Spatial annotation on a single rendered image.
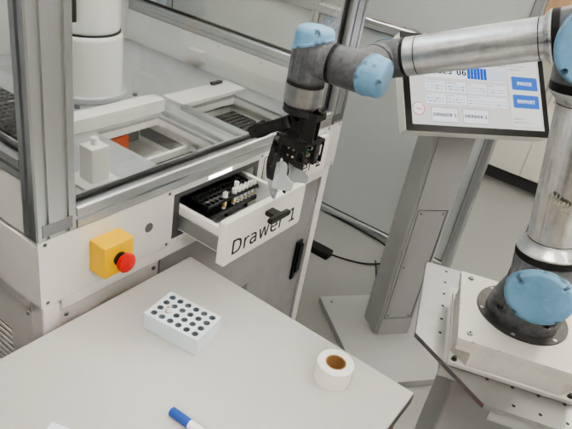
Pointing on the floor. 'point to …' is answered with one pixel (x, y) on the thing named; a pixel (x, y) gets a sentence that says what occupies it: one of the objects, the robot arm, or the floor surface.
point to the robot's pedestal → (452, 399)
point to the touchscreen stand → (403, 268)
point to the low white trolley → (188, 368)
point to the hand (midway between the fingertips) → (277, 188)
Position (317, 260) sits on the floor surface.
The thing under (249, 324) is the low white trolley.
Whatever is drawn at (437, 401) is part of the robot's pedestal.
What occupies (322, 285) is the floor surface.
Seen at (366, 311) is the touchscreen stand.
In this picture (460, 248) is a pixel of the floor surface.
